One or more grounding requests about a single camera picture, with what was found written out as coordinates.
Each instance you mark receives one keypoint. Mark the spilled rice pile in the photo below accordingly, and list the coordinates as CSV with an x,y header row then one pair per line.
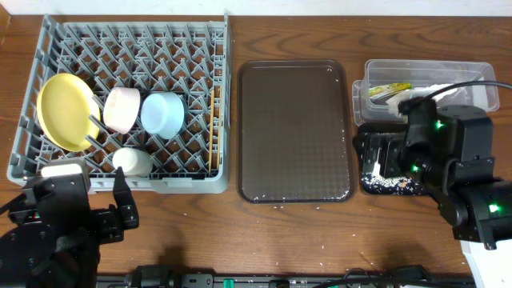
x,y
373,183

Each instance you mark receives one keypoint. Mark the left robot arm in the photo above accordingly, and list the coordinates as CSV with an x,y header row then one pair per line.
x,y
57,235

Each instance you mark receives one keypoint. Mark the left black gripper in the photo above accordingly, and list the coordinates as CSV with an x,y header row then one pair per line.
x,y
126,202

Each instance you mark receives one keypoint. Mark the white saucer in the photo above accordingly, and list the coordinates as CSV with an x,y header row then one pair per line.
x,y
121,109

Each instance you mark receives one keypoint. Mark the black rectangular tray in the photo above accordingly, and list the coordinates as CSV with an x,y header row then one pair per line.
x,y
389,127

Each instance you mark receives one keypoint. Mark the light blue bowl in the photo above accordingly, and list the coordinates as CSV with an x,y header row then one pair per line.
x,y
163,114

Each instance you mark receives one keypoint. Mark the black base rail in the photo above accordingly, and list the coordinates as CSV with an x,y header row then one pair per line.
x,y
164,276

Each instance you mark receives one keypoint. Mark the grey dishwasher rack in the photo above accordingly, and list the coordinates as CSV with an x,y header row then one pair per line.
x,y
186,58

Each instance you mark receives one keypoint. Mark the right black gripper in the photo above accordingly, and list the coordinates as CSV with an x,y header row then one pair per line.
x,y
393,144

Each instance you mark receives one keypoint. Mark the yellow plate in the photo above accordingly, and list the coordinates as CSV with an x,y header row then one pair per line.
x,y
64,107

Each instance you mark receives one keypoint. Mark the long wooden chopstick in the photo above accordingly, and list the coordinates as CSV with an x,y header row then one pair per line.
x,y
211,130

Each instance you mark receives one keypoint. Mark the short wooden chopstick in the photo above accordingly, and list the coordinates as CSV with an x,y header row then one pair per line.
x,y
219,129

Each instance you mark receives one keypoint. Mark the dark brown serving tray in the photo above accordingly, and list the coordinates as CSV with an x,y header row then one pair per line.
x,y
294,133

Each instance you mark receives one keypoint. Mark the white cup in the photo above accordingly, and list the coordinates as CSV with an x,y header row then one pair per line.
x,y
134,163

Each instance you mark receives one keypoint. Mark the clear plastic bin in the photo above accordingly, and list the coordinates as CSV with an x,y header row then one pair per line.
x,y
426,76

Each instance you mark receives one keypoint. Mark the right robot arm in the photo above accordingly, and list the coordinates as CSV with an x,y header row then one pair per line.
x,y
447,151

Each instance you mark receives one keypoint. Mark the green orange snack wrapper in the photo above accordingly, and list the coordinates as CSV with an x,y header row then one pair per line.
x,y
388,89

